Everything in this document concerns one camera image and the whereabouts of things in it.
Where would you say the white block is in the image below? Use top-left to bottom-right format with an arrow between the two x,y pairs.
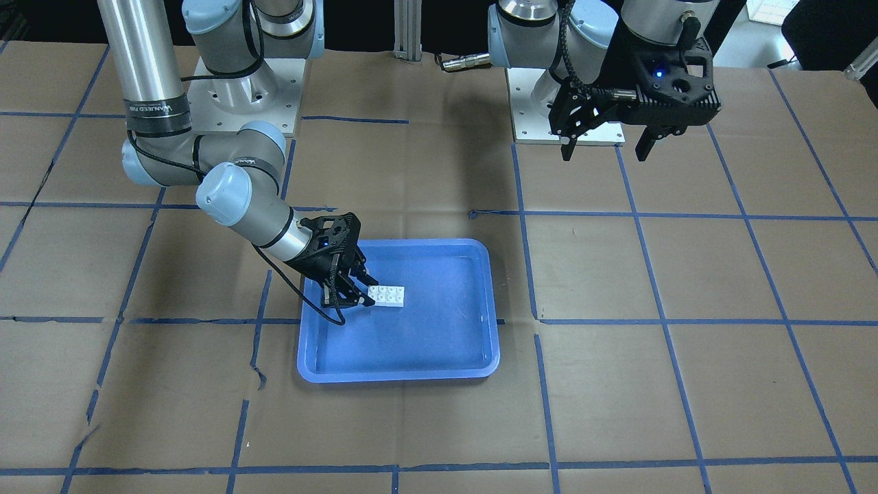
368,285 -> 388,307
384,285 -> 405,307

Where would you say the blue plastic tray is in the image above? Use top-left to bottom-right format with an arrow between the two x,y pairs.
296,238 -> 501,384

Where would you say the brown paper table cover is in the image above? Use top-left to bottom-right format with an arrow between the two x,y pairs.
1,42 -> 877,493

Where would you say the aluminium frame post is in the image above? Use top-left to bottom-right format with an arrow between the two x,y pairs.
392,0 -> 423,64

